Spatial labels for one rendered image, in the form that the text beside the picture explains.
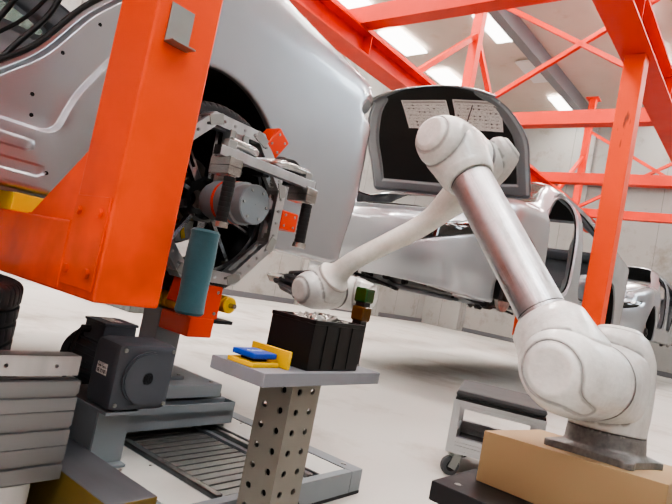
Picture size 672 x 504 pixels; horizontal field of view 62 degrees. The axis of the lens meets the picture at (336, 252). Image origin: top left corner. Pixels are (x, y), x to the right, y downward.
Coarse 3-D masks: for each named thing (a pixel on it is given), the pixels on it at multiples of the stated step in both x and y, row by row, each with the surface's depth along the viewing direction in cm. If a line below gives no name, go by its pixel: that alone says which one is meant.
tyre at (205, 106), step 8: (208, 104) 187; (216, 104) 191; (200, 112) 185; (224, 112) 192; (232, 112) 195; (240, 120) 198; (264, 184) 211; (256, 232) 211; (256, 240) 211; (168, 280) 183; (168, 288) 185
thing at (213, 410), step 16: (176, 400) 190; (192, 400) 195; (208, 400) 201; (224, 400) 207; (144, 416) 175; (160, 416) 179; (176, 416) 184; (192, 416) 189; (208, 416) 195; (224, 416) 200; (128, 432) 171
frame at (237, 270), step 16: (208, 112) 181; (208, 128) 178; (224, 128) 184; (240, 128) 188; (256, 144) 197; (272, 192) 207; (272, 208) 206; (272, 224) 205; (272, 240) 205; (176, 256) 174; (240, 256) 202; (256, 256) 201; (176, 272) 176; (224, 272) 190; (240, 272) 197
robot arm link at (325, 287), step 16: (448, 192) 153; (432, 208) 157; (448, 208) 154; (416, 224) 158; (432, 224) 158; (384, 240) 158; (400, 240) 158; (416, 240) 161; (352, 256) 157; (368, 256) 157; (304, 272) 160; (320, 272) 159; (336, 272) 158; (352, 272) 158; (304, 288) 156; (320, 288) 157; (336, 288) 158; (304, 304) 158; (320, 304) 160; (336, 304) 165
